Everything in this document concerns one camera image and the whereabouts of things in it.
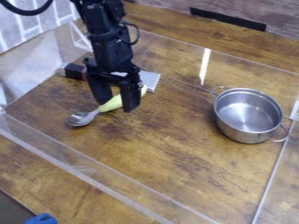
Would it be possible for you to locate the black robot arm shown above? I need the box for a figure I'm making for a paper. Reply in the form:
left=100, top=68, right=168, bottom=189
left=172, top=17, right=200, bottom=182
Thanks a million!
left=70, top=0, right=141, bottom=112

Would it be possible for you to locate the black cable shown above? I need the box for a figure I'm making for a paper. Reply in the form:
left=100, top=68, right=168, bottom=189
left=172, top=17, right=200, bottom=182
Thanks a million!
left=117, top=21, right=140, bottom=46

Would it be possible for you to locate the spoon with yellow handle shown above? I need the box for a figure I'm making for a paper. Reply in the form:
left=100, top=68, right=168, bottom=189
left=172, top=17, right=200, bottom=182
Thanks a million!
left=64, top=84, right=149, bottom=128

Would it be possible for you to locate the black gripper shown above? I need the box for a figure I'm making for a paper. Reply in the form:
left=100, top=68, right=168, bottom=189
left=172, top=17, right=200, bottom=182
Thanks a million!
left=85, top=27, right=143, bottom=113

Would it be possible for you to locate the silver pot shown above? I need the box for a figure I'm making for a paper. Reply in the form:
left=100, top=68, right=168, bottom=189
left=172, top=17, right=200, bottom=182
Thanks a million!
left=209, top=86, right=289, bottom=144

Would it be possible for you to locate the blue object at bottom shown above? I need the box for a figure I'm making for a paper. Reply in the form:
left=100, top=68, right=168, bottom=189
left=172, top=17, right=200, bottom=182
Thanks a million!
left=24, top=213, right=58, bottom=224

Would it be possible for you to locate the clear acrylic triangle stand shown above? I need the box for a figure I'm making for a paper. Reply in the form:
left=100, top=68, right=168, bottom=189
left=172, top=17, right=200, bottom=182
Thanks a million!
left=69, top=21, right=92, bottom=52

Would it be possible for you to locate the grey block with dark end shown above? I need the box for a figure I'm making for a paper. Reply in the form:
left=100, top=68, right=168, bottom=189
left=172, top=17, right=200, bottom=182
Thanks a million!
left=56, top=63, right=161, bottom=93

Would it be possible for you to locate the black strip on wall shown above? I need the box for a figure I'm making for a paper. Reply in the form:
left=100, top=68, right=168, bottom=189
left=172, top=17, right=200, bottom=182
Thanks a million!
left=189, top=7, right=267, bottom=32

